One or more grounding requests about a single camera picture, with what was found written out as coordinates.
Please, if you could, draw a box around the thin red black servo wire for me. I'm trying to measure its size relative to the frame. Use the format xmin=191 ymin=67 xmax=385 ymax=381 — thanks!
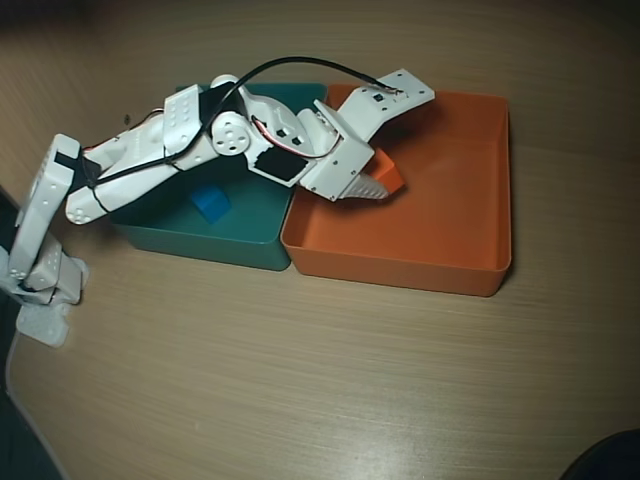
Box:
xmin=82 ymin=107 xmax=169 ymax=154

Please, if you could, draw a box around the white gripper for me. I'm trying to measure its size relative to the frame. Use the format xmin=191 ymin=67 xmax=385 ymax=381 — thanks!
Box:
xmin=297 ymin=98 xmax=392 ymax=203

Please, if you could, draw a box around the orange plastic box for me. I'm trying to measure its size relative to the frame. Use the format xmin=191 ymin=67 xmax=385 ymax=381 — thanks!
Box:
xmin=279 ymin=83 xmax=515 ymax=299

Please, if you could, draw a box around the translucent white robot base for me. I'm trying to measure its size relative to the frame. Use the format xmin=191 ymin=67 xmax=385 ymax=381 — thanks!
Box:
xmin=16 ymin=254 xmax=90 ymax=350

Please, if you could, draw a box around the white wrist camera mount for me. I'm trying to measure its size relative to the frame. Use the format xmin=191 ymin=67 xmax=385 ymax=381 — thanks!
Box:
xmin=335 ymin=67 xmax=436 ymax=147

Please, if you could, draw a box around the teal plastic box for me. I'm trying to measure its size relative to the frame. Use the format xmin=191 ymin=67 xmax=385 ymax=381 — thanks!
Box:
xmin=108 ymin=82 xmax=329 ymax=273

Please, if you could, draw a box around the orange cube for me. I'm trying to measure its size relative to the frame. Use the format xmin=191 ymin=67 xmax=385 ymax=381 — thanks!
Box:
xmin=368 ymin=147 xmax=406 ymax=195

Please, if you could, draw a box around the blue cube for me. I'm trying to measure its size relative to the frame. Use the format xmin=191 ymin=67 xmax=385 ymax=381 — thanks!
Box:
xmin=191 ymin=184 xmax=232 ymax=225

